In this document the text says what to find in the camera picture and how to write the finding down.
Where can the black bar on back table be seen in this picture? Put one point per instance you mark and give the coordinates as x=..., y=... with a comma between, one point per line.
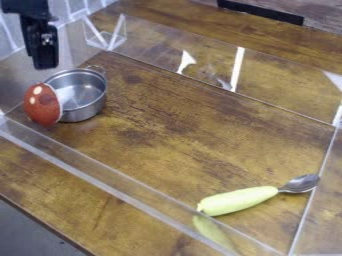
x=261, y=12

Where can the white plush mushroom red cap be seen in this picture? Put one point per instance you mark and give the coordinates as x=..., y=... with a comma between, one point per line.
x=41, y=104

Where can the green handled metal spoon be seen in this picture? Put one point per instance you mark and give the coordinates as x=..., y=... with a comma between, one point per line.
x=240, y=199

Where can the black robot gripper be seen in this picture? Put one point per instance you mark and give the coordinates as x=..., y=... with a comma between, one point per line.
x=42, y=44

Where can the silver metal pot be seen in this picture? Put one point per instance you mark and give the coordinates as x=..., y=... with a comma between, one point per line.
x=81, y=91

